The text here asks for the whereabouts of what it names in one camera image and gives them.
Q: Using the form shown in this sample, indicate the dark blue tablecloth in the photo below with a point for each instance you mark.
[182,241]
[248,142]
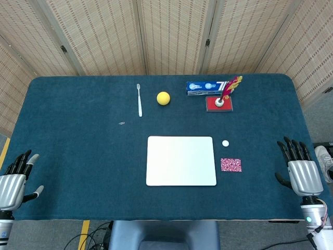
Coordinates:
[78,156]

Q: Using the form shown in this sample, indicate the white sneaker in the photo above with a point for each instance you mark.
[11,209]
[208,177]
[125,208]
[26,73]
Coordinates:
[323,159]

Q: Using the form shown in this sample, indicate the white toothbrush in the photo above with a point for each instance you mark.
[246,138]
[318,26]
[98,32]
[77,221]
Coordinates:
[140,104]

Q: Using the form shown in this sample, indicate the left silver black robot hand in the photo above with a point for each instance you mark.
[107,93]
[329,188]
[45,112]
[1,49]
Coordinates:
[11,187]

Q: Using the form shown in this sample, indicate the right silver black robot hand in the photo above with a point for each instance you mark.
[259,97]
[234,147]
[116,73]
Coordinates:
[304,177]

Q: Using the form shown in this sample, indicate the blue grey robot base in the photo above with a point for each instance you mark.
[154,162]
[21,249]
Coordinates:
[161,231]

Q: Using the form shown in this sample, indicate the pink patterned card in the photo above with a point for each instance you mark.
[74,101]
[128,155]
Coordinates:
[231,164]

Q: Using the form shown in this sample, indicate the white round magnet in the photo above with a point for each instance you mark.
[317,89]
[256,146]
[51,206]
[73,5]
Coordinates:
[225,143]

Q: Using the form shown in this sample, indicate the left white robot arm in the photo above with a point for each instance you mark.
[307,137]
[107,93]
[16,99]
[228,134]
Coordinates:
[5,229]

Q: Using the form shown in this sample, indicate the blue toothpaste box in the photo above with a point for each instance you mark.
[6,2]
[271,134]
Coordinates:
[203,87]

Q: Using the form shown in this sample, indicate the yellow floor tape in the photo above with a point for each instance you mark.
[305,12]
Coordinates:
[83,234]
[4,153]

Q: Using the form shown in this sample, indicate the black screen hinge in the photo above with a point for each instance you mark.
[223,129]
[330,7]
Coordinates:
[207,42]
[327,90]
[63,48]

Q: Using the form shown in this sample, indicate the red yellow feather shuttlecock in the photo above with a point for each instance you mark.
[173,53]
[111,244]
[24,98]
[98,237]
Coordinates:
[219,102]

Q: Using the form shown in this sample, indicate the woven bamboo folding screen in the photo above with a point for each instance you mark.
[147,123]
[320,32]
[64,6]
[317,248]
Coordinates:
[104,39]

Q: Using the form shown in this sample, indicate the yellow ball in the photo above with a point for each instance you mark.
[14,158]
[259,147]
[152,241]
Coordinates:
[163,98]

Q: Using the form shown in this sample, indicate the black metal frame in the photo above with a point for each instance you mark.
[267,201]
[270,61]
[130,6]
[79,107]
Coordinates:
[325,144]

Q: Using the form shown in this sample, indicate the red flat box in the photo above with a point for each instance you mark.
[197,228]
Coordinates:
[210,106]

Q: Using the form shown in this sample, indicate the white square board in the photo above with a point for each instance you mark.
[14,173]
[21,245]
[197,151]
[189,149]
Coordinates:
[180,161]

